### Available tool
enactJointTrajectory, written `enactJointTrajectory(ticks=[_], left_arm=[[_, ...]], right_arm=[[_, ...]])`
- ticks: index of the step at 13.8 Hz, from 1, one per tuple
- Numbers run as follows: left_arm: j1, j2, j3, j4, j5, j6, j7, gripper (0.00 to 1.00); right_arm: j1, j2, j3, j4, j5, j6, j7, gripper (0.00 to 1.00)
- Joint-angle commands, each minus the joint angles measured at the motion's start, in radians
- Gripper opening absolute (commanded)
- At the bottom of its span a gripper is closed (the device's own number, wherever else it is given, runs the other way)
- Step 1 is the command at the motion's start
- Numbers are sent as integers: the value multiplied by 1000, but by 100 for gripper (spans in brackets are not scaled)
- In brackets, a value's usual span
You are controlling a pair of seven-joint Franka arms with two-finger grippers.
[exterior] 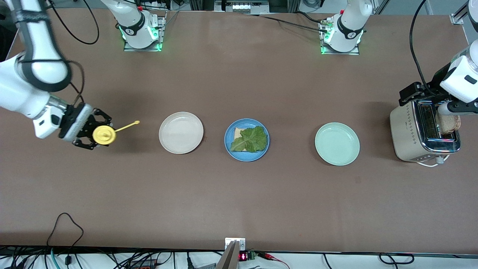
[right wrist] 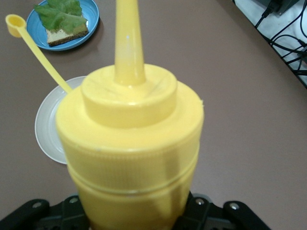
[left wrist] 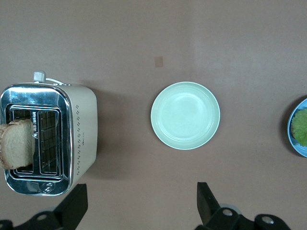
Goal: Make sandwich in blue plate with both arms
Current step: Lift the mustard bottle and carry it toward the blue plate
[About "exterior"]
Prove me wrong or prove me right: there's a white toaster power cable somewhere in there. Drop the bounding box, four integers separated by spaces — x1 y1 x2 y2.
416 155 451 168

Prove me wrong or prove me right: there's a grey metal camera mount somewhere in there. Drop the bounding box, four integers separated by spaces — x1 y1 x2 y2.
216 238 246 269

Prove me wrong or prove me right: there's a black table-top cable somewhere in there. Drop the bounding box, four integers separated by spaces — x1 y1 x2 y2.
243 11 331 33

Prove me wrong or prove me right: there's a yellow mustard squeeze bottle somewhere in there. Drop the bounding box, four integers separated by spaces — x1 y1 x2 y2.
92 120 141 146

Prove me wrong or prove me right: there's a black coiled floor cable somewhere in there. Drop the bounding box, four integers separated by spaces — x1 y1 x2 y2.
379 253 415 265

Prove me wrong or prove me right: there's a pale green round plate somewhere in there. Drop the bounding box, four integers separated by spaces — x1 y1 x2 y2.
314 122 360 166

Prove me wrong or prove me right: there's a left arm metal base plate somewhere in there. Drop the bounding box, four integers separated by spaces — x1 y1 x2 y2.
320 21 360 56

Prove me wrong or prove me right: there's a brown toast bread slice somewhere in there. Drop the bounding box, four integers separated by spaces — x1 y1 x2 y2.
233 127 250 152
440 113 461 135

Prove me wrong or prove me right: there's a grey lit electronics unit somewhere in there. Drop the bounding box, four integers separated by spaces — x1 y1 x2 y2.
214 0 270 14

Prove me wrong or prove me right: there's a green lettuce leaf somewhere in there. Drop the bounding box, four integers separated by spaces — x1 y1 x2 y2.
230 126 269 153

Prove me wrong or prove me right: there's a silver two-slot toaster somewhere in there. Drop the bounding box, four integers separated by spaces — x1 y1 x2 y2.
389 98 461 163

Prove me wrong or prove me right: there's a blue round plate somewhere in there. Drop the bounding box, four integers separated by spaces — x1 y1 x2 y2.
224 118 270 162

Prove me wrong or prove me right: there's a beige round plate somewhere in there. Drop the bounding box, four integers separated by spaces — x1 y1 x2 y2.
159 112 204 155

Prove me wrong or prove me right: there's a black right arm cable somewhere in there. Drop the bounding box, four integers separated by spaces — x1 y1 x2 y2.
48 0 100 107

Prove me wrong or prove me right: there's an aluminium corner frame bracket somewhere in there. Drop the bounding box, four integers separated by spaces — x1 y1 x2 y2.
450 0 478 26

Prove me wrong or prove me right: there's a red and black lead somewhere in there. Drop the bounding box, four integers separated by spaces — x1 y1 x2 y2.
258 252 291 269

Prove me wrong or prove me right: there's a thin black looped cable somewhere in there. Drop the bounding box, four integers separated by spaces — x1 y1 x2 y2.
46 213 84 255

